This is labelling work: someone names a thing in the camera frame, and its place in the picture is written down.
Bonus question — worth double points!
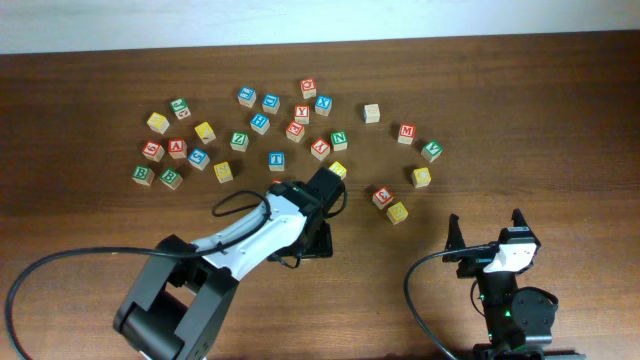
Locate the yellow S block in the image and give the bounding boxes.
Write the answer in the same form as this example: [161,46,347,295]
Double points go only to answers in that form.
[214,161,233,183]

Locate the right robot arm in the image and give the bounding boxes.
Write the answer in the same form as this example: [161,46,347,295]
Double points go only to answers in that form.
[443,209,586,360]

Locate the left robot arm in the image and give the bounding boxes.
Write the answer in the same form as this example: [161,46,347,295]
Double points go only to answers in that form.
[113,168,345,360]

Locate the yellow block lower right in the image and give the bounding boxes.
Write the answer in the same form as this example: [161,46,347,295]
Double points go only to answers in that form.
[386,202,409,225]

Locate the yellow C block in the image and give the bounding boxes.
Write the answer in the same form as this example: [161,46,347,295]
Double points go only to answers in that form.
[411,167,432,188]

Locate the yellow block centre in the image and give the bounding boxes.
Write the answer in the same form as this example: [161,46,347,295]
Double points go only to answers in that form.
[329,161,347,180]

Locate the red 3 block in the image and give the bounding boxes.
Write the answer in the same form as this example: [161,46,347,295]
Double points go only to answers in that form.
[372,187,394,209]

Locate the blue T block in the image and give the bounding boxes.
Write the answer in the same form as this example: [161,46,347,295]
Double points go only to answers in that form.
[268,152,285,172]

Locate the red Y block lower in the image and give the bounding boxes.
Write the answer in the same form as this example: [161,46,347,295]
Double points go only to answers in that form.
[310,138,331,161]

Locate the red y block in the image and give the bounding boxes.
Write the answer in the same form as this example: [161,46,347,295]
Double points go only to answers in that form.
[294,105,310,124]
[310,138,331,161]

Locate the green V block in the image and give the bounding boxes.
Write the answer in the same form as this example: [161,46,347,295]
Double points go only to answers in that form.
[421,141,443,163]

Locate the green N block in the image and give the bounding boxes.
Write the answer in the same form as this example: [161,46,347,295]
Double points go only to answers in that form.
[331,131,348,151]

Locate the red E block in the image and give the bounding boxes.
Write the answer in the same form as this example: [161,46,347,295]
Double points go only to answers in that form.
[285,121,305,143]

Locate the red M block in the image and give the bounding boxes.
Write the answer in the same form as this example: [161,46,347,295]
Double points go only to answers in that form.
[397,124,416,145]

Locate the green Z block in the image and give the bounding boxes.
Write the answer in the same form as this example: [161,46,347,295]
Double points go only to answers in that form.
[230,132,249,152]

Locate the blue H block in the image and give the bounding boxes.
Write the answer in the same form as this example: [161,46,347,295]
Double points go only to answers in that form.
[250,113,270,135]

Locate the red Y block upper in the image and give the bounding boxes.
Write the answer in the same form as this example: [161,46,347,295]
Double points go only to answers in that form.
[294,105,310,124]

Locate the blue X block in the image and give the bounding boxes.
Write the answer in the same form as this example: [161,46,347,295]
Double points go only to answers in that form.
[315,95,333,116]

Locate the plain wooden block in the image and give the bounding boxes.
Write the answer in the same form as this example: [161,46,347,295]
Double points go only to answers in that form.
[363,104,381,124]

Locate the blue D block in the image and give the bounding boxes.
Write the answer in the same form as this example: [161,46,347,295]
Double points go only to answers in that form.
[262,93,281,114]

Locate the yellow block middle left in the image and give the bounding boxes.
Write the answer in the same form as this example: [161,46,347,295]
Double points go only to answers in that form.
[194,122,216,144]

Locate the red Q block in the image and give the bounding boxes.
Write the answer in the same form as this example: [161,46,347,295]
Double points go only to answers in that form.
[300,78,317,99]

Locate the green b block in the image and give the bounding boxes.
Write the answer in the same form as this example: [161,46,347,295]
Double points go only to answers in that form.
[131,165,155,186]
[159,168,183,190]

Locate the blue L block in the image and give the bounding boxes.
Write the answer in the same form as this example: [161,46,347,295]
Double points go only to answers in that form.
[237,86,257,108]

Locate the red A block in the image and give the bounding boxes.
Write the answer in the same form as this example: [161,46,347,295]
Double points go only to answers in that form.
[168,139,188,159]

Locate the green B block far left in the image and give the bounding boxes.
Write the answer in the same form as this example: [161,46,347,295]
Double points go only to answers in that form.
[131,165,155,186]

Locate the red 6 block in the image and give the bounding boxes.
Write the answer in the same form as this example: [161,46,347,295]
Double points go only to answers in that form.
[142,141,165,162]

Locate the green J block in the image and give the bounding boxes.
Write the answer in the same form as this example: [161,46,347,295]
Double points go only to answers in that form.
[170,98,191,120]

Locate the yellow block upper left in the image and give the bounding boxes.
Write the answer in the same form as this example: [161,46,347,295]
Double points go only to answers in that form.
[146,112,170,134]

